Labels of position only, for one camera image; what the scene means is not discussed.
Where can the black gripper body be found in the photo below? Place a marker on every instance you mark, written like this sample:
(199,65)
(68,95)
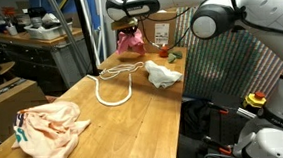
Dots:
(129,28)

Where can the pink cloth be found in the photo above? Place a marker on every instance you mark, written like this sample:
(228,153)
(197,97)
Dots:
(130,43)

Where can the orange plush toy green leaves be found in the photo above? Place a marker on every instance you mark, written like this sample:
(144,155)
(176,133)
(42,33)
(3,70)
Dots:
(163,51)

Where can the white terry towel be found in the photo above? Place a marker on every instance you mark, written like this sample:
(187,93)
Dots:
(163,74)

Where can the peach t-shirt teal print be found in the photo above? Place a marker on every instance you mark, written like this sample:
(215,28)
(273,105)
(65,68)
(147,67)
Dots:
(51,132)

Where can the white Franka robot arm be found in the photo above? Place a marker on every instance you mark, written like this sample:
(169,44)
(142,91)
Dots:
(264,13)

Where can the cardboard box with shipping label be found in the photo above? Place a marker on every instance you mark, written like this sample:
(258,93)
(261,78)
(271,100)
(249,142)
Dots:
(160,31)

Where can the black vertical pole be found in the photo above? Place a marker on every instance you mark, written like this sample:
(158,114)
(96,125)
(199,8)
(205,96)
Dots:
(84,33)

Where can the silver metal pole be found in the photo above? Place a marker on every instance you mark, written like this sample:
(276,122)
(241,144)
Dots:
(66,30)

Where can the white plastic bin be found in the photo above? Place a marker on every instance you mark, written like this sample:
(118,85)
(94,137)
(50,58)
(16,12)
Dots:
(46,32)

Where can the black pot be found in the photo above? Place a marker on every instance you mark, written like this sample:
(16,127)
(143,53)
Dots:
(36,14)

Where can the wooden top grey workbench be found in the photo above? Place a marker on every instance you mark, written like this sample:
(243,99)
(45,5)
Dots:
(30,60)

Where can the black bag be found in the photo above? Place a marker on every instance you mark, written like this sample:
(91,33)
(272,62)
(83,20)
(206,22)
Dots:
(196,118)

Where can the white cup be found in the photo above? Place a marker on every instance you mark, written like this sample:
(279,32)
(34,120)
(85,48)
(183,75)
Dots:
(12,30)

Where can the red flower decoration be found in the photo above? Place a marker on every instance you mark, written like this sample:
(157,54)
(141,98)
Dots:
(8,11)

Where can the wooden stool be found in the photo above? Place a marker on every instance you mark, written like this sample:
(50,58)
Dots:
(5,67)

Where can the black case orange latches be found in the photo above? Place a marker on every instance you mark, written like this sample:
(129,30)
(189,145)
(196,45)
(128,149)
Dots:
(228,123)

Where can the large plain cardboard box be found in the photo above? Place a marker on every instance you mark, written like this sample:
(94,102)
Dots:
(2,98)

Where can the yellow red emergency stop button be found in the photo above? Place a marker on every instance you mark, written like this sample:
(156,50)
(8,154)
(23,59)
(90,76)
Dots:
(255,100)

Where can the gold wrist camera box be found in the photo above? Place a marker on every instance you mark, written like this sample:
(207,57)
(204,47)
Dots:
(124,23)

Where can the white metal frame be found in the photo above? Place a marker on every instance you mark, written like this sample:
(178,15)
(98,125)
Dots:
(92,22)

